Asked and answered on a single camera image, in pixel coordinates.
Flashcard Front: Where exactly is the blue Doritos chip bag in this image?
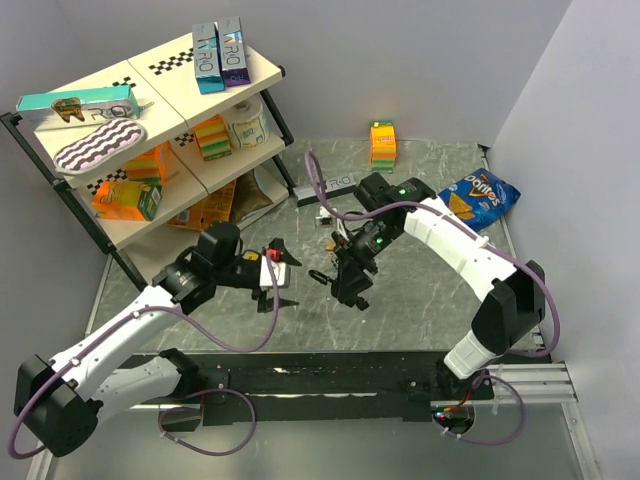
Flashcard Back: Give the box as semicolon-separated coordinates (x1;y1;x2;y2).
438;168;521;232

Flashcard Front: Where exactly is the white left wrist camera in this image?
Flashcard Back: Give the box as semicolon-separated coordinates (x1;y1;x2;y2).
259;249;291;288

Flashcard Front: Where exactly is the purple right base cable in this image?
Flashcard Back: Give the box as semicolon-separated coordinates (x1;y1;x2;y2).
432;369;526;447

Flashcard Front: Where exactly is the sponge pack on table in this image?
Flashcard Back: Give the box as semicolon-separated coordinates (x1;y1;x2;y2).
369;121;397;173

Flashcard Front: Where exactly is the toilet paper roll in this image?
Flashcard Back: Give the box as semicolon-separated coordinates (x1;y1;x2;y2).
221;95;269;149

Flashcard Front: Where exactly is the silver toothpaste box on table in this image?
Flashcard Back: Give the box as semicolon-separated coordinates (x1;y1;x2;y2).
294;174;357;207

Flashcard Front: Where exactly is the aluminium extrusion rail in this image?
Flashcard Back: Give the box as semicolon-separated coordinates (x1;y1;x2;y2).
489;363;578;404

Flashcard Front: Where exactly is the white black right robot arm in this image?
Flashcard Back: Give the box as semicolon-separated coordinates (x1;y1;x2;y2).
330;173;545;399

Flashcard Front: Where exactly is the black padlock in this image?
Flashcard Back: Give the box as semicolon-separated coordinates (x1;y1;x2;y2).
308;269;336;286

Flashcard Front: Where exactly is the orange green snack box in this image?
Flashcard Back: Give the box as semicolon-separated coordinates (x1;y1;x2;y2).
92;181;162;221

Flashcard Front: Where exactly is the orange box bottom shelf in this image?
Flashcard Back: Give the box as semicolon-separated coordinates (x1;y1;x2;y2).
168;179;237;231

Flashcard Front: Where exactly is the purple toothpaste box standing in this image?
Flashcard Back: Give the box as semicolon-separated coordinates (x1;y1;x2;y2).
217;16;251;87

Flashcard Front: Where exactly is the beige black shelf rack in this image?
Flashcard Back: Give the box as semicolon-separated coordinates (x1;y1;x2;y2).
1;35;295;289

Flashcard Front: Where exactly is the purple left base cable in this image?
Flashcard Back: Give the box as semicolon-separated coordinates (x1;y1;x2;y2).
157;385;258;457

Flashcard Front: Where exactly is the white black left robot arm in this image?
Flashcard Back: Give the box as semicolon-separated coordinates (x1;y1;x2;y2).
14;222;301;457

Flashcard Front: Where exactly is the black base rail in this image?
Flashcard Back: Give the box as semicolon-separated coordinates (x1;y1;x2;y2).
189;351;494;426

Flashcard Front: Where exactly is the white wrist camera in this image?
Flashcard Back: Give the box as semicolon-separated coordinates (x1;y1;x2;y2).
259;249;291;288
314;206;335;228

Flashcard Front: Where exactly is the sponge pack middle shelf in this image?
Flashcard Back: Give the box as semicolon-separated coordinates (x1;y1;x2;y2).
192;115;231;161

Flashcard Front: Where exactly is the pink grey striped sponge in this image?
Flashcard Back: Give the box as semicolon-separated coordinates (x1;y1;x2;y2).
53;118;147;176

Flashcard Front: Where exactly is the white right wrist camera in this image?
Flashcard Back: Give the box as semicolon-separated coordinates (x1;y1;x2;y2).
314;206;335;228

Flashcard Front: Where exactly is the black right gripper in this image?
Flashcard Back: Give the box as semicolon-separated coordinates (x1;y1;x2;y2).
332;218;402;304

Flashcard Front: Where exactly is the orange sponge pack left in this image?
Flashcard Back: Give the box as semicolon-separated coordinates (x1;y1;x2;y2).
125;142;170;185

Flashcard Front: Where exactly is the brown pouch bottom shelf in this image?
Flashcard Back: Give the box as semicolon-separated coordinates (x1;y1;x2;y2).
230;170;273;224

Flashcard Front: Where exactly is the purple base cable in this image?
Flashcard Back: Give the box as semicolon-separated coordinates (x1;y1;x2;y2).
432;369;526;447
157;385;258;457

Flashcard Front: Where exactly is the teal toothpaste box lying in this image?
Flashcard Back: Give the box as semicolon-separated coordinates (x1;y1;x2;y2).
16;85;140;130

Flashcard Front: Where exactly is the blue toothpaste box standing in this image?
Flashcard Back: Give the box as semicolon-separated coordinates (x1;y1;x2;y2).
192;22;225;94

